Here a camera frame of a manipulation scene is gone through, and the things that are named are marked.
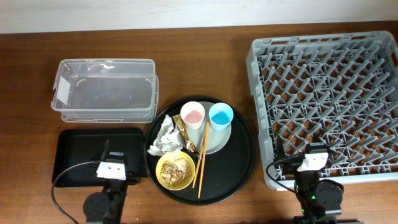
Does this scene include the food scraps pile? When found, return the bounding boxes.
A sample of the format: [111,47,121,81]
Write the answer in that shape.
[160,158,192,187]

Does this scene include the blue cup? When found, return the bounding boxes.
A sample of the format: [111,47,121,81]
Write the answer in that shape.
[209,103,234,131]

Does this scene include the round black tray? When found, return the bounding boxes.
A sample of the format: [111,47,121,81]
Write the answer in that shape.
[144,96,256,205]

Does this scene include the wooden chopstick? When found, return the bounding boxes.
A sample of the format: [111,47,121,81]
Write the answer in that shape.
[192,145,204,189]
[198,121,210,198]

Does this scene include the white napkin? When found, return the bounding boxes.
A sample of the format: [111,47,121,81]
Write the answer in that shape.
[147,115,183,156]

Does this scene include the gold snack wrapper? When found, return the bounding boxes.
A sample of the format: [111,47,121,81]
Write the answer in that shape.
[173,114,199,157]

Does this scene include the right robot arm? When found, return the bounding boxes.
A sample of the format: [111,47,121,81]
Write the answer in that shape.
[293,142,344,224]

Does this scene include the grey plate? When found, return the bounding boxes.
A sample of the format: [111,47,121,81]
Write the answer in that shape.
[187,101,232,154]

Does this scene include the clear plastic bin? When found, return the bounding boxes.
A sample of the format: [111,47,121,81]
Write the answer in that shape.
[51,58,159,123]

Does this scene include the black rectangular tray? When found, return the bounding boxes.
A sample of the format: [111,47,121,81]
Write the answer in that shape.
[52,128,148,187]

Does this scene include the grey dishwasher rack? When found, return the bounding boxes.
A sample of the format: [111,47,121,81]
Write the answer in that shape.
[246,31,397,190]

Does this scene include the yellow bowl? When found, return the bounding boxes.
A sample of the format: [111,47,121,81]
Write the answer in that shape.
[155,151,196,191]

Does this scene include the pink cup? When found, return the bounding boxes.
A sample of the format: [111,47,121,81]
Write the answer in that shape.
[180,101,205,129]

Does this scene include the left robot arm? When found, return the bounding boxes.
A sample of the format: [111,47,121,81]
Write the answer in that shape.
[83,152,128,223]

